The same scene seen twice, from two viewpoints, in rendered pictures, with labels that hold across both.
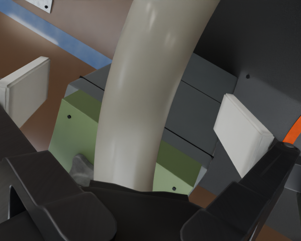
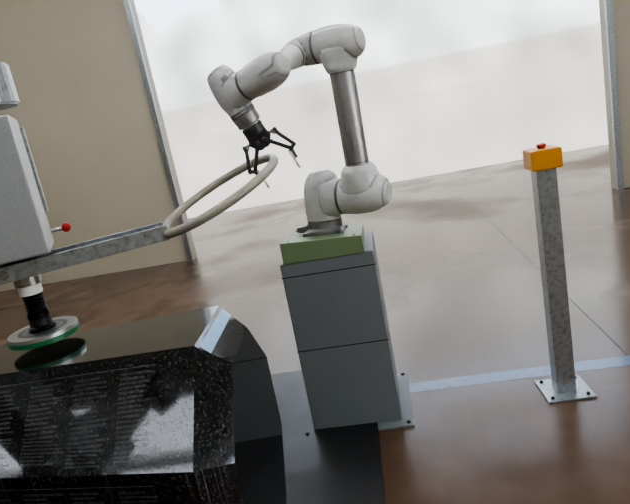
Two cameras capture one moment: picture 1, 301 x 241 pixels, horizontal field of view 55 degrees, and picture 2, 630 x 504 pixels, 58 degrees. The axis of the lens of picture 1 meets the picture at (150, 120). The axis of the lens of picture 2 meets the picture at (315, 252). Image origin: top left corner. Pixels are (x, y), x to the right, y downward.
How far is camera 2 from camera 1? 1.94 m
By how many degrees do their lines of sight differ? 48
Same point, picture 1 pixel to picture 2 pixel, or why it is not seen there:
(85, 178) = (330, 226)
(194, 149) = (292, 273)
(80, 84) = (368, 256)
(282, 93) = not seen: hidden behind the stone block
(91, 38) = (474, 389)
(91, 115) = (343, 238)
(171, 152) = (299, 256)
